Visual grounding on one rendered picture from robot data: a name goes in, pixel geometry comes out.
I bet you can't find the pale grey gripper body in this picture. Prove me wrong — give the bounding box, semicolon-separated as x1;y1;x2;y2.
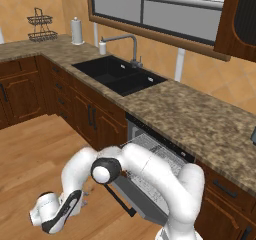
80;187;94;208

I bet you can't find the grey dishwasher door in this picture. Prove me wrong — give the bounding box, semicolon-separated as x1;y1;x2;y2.
111;133;188;227

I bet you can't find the dark wood cupboard door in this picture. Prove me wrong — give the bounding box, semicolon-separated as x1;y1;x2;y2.
94;107;129;152
194;195;256;240
71;89;98;146
0;71;47;126

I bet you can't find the dishwasher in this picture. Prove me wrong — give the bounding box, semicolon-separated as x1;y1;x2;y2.
125;112;196;165

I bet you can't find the dark wood drawer front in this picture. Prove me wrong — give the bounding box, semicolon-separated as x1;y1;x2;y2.
199;161;256;218
55;107;75;128
0;56;39;79
49;62;72;85
54;93;74;114
52;78;73;100

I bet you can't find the dark wood panel under sink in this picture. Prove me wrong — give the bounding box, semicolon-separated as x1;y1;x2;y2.
70;76;128;122

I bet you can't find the black double sink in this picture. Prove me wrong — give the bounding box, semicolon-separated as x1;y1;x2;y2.
71;54;169;98

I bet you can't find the white soap dispenser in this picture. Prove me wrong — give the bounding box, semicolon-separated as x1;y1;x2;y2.
98;39;108;56

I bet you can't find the grey metal tap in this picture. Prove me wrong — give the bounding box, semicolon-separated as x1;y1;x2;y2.
100;33;145;69

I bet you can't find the white paper towel roll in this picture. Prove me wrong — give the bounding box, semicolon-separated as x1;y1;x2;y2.
70;16;86;46

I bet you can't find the dark blue grey object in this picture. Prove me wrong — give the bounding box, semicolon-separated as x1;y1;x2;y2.
250;126;256;147

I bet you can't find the wooden framed window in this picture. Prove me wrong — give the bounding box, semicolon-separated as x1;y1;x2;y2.
85;0;232;63

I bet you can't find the black dishwasher door handle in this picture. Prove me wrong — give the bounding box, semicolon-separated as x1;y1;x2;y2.
103;183;138;218

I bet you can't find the black cupboard door handle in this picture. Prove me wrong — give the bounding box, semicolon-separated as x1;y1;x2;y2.
239;226;253;240
0;82;9;104
91;107;98;131
86;104;93;127

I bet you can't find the black wire stand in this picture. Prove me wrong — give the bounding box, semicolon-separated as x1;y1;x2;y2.
26;7;59;44

